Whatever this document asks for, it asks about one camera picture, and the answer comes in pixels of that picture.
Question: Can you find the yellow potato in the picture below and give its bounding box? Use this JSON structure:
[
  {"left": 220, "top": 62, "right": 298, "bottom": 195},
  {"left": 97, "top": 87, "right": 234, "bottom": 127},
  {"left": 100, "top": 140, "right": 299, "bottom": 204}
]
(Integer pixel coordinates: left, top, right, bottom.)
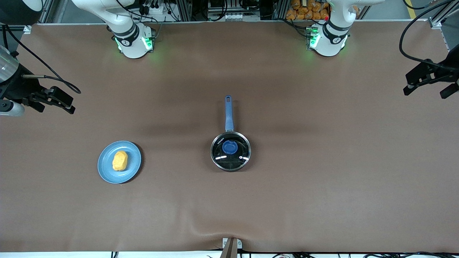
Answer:
[{"left": 112, "top": 150, "right": 129, "bottom": 172}]

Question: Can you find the glass lid with blue knob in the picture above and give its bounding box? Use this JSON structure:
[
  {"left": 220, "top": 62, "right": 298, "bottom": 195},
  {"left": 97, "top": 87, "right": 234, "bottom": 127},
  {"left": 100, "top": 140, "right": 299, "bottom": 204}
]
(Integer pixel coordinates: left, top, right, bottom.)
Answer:
[{"left": 211, "top": 132, "right": 251, "bottom": 172}]

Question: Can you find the blue plate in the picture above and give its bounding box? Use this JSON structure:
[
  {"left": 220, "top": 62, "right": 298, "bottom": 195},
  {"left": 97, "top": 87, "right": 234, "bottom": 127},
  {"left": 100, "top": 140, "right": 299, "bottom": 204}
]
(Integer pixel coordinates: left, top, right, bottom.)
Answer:
[{"left": 98, "top": 140, "right": 142, "bottom": 184}]

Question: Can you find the white power strip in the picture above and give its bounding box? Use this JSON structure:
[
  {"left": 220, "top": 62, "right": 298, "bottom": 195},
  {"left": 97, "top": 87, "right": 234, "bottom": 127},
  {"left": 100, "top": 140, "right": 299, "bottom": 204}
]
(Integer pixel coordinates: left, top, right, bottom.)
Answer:
[{"left": 142, "top": 3, "right": 171, "bottom": 18}]

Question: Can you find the pile of orange objects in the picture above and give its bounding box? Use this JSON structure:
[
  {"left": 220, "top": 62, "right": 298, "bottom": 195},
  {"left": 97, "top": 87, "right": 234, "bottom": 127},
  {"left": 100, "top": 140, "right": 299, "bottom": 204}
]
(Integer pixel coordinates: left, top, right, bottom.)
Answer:
[{"left": 286, "top": 0, "right": 330, "bottom": 21}]

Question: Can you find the brown table cloth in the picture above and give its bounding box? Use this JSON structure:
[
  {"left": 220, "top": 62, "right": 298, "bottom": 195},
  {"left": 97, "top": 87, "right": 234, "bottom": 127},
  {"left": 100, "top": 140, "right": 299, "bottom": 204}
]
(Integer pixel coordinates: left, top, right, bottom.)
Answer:
[{"left": 0, "top": 20, "right": 459, "bottom": 253}]

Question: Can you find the black device box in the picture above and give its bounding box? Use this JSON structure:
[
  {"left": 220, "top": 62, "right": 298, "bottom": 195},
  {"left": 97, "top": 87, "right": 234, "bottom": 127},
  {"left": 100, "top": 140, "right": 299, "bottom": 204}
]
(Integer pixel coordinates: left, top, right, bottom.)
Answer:
[{"left": 208, "top": 0, "right": 239, "bottom": 11}]

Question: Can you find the white terminal block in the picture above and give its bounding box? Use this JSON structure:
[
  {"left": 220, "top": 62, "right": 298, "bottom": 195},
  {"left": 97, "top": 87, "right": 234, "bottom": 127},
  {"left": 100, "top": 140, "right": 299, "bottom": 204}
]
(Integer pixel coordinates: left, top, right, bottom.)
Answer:
[{"left": 222, "top": 13, "right": 259, "bottom": 21}]

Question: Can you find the grey metal table clamp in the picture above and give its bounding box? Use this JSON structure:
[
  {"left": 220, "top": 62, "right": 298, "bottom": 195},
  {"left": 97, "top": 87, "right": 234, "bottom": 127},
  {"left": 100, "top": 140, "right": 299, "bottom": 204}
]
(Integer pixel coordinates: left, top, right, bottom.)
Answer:
[{"left": 219, "top": 237, "right": 243, "bottom": 258}]

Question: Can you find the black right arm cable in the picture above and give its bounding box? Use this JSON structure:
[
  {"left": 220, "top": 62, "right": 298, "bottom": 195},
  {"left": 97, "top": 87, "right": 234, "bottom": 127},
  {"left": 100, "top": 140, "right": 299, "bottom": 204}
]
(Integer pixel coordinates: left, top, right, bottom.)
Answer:
[{"left": 2, "top": 24, "right": 82, "bottom": 94}]

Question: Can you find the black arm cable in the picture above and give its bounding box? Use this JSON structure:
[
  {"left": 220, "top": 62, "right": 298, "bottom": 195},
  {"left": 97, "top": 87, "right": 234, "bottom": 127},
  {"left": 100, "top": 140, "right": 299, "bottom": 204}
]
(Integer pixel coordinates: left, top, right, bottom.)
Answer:
[
  {"left": 399, "top": 0, "right": 459, "bottom": 67},
  {"left": 2, "top": 24, "right": 82, "bottom": 94}
]

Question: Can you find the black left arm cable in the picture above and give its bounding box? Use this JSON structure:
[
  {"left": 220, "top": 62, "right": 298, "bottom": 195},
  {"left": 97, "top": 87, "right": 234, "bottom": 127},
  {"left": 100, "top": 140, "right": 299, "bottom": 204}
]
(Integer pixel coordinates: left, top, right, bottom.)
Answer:
[{"left": 399, "top": 0, "right": 459, "bottom": 67}]

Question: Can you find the slanted aluminium frame profile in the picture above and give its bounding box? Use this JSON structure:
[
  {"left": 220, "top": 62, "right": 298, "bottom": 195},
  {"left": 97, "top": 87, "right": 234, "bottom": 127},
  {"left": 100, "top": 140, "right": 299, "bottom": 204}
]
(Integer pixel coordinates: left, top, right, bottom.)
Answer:
[{"left": 429, "top": 0, "right": 459, "bottom": 29}]

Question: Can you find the aluminium frame post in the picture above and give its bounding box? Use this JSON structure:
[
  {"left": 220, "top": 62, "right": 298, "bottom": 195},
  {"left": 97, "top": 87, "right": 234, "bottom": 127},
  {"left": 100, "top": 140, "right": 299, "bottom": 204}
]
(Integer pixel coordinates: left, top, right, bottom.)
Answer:
[
  {"left": 274, "top": 0, "right": 290, "bottom": 20},
  {"left": 38, "top": 0, "right": 67, "bottom": 24},
  {"left": 176, "top": 0, "right": 192, "bottom": 22}
]

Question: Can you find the black pot with blue handle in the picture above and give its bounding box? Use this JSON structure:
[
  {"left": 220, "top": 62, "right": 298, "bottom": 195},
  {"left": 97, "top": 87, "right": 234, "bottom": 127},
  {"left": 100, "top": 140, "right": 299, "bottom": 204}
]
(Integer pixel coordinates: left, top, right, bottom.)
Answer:
[{"left": 210, "top": 95, "right": 251, "bottom": 173}]

